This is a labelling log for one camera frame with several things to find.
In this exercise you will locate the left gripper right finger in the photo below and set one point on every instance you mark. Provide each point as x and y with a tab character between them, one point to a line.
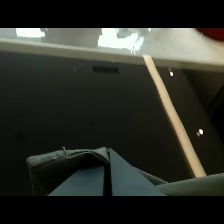
128	180

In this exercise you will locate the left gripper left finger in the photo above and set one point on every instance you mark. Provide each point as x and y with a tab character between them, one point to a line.
88	183

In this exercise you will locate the grey garment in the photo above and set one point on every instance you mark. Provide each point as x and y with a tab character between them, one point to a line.
56	161

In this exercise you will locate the red garment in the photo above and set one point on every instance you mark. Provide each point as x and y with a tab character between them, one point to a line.
213	32

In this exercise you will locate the silver frame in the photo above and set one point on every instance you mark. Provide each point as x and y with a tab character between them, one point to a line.
83	53

